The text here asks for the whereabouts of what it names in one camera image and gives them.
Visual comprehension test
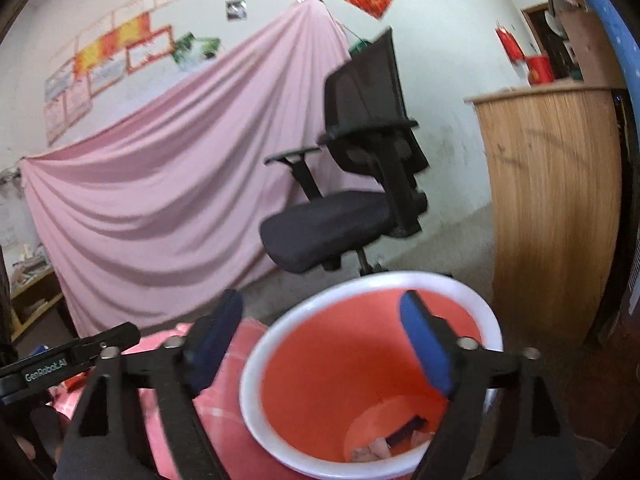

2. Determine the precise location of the row of framed wall charts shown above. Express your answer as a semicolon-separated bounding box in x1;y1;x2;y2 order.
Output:
44;0;205;146

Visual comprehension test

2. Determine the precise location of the crumpled pale tissue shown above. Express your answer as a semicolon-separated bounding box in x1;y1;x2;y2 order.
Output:
350;437;433;463

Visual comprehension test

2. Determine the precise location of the pink checked tablecloth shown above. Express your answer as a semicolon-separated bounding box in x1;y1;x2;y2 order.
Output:
47;320;301;480

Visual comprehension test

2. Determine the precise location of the wooden curved counter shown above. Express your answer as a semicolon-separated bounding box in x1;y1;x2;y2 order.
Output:
464;80;626;346

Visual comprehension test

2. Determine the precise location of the blue dotted fabric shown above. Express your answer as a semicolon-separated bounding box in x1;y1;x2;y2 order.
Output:
557;0;640;126

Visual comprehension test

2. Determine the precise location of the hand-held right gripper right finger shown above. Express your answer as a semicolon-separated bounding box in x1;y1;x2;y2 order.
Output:
398;290;583;480

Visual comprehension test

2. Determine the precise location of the wooden shelf unit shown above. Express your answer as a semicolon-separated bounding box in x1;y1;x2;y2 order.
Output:
7;260;66;341

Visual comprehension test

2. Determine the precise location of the pink hanging cloth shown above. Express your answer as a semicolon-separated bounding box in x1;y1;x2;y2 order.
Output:
20;0;396;338

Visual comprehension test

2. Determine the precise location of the orange bin with white rim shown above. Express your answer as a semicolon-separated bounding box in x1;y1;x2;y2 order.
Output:
239;271;503;480

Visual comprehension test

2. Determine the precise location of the black office chair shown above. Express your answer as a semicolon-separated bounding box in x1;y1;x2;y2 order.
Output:
259;26;431;277

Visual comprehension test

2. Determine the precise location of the brown cardboard panel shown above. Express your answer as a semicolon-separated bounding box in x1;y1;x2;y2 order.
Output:
547;0;613;88

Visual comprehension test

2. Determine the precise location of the red box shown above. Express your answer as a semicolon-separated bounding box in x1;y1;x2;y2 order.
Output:
526;55;556;86

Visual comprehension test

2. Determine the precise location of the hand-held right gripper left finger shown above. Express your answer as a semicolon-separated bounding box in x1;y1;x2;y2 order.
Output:
52;289;245;480

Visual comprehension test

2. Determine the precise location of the green wall picture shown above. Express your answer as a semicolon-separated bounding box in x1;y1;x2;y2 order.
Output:
172;32;221;71

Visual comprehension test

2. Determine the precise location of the stack of books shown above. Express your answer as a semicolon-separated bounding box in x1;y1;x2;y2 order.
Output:
10;244;51;286

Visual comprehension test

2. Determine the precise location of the red hanging decoration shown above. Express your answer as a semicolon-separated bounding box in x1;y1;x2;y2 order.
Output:
495;22;526;65

